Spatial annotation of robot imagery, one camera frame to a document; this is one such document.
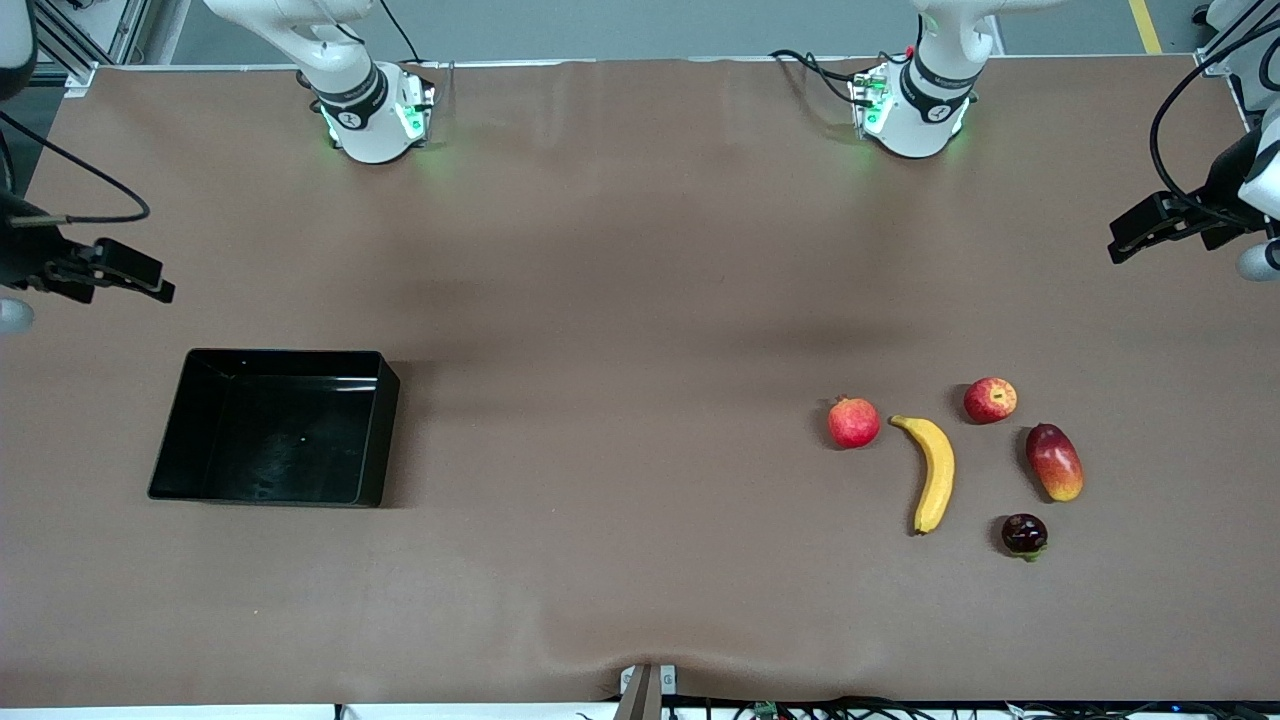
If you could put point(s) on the grey metal camera bracket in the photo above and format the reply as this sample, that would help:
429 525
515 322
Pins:
645 690

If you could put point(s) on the red pomegranate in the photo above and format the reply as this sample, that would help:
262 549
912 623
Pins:
853 423

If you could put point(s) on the red yellow mango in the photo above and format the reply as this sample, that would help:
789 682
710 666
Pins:
1055 463

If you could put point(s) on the aluminium frame profile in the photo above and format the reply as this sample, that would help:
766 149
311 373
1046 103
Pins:
1225 50
90 45

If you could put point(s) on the brown table cover mat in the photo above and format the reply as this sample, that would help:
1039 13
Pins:
600 300

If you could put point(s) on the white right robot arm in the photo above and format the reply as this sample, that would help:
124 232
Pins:
365 120

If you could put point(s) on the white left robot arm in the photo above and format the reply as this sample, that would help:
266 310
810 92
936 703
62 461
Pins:
915 125

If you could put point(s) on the yellow banana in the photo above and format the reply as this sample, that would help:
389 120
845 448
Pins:
938 470

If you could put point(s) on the black plastic box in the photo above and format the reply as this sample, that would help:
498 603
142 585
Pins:
270 440

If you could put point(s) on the red apple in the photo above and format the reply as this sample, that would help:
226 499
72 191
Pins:
990 400

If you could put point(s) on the dark purple mangosteen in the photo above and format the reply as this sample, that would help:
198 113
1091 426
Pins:
1024 534

